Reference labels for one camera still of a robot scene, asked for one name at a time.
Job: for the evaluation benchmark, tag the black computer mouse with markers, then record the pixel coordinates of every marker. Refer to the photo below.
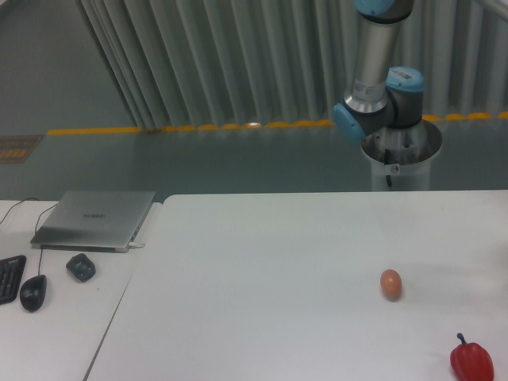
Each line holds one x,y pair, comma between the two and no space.
32,293

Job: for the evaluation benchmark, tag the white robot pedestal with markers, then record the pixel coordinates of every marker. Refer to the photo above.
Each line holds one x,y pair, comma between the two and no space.
401,159

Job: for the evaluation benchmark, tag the small black plastic holder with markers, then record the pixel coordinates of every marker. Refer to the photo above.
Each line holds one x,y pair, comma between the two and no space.
81,267

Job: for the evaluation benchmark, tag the brown egg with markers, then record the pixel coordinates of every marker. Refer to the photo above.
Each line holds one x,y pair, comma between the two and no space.
391,284

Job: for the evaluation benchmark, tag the black keyboard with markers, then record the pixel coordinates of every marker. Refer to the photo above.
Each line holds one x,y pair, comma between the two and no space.
11,272

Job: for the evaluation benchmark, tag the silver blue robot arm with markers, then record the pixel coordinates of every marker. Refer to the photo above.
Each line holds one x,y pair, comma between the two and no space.
380,95

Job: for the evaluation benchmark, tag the silver closed laptop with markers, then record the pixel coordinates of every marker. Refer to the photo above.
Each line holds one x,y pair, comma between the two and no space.
95,220

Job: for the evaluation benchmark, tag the white pleated curtain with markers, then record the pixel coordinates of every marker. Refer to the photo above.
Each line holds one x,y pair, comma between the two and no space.
194,63

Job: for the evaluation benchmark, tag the red bell pepper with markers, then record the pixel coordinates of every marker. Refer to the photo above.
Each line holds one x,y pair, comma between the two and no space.
470,361

